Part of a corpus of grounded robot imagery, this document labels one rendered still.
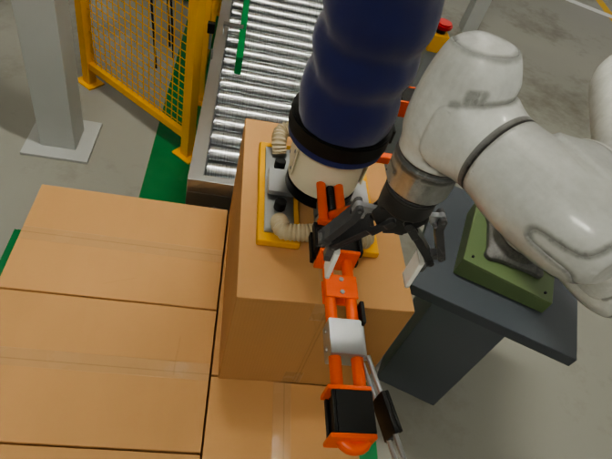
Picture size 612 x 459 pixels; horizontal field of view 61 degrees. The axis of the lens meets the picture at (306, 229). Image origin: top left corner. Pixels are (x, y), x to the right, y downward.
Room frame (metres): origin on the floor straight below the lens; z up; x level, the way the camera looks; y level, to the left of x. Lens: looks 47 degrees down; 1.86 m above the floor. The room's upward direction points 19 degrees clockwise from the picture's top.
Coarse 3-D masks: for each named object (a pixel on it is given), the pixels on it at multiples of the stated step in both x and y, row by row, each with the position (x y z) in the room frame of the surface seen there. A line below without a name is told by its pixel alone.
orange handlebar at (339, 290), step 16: (384, 160) 1.01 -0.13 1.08; (320, 192) 0.82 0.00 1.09; (336, 192) 0.84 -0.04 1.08; (320, 208) 0.78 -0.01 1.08; (336, 208) 0.80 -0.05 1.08; (352, 272) 0.64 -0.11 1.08; (336, 288) 0.59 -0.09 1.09; (352, 288) 0.60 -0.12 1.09; (336, 304) 0.57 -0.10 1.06; (352, 304) 0.57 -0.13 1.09; (336, 368) 0.43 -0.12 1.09; (352, 368) 0.45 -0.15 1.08; (352, 448) 0.31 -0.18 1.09; (368, 448) 0.32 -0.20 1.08
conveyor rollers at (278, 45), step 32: (256, 0) 2.66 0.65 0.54; (288, 0) 2.79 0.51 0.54; (320, 0) 2.92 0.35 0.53; (256, 32) 2.33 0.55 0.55; (288, 32) 2.45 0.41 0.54; (224, 64) 2.02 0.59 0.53; (256, 64) 2.07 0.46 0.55; (288, 64) 2.18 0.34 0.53; (224, 96) 1.77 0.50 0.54; (256, 96) 1.89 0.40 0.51; (288, 96) 1.92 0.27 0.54; (224, 128) 1.59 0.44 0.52; (224, 160) 1.42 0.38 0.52
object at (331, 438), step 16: (336, 384) 0.40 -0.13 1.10; (336, 400) 0.37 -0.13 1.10; (352, 400) 0.38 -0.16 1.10; (368, 400) 0.39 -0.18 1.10; (336, 416) 0.35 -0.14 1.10; (352, 416) 0.36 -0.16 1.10; (368, 416) 0.36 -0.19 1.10; (336, 432) 0.32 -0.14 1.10; (352, 432) 0.33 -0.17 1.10; (368, 432) 0.34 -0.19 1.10
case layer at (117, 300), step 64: (64, 192) 1.01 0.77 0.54; (64, 256) 0.79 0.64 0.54; (128, 256) 0.86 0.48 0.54; (192, 256) 0.94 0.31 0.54; (0, 320) 0.55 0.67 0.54; (64, 320) 0.61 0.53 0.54; (128, 320) 0.67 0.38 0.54; (192, 320) 0.73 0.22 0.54; (0, 384) 0.40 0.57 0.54; (64, 384) 0.45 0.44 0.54; (128, 384) 0.50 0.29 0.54; (192, 384) 0.56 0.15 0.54; (256, 384) 0.61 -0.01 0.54; (320, 384) 0.68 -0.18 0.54; (0, 448) 0.27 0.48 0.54; (64, 448) 0.32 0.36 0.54; (128, 448) 0.36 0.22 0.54; (192, 448) 0.41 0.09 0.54; (256, 448) 0.46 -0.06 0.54; (320, 448) 0.51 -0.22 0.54
